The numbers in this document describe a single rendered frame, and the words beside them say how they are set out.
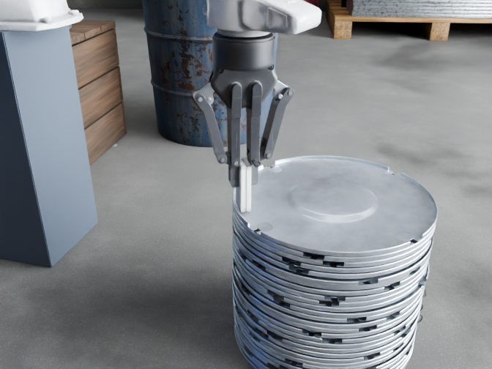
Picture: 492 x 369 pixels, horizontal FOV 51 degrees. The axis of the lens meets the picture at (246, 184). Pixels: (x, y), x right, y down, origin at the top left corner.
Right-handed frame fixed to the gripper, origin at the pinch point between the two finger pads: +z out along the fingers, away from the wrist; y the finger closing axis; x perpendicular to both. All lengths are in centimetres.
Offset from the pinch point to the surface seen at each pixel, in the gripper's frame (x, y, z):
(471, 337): 8.0, -36.4, 28.1
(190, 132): -83, -4, 24
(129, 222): -42, 16, 28
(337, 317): 14.0, -9.1, 13.2
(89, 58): -83, 22, 1
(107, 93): -90, 19, 12
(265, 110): -86, -28, 20
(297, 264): 11.0, -4.3, 6.3
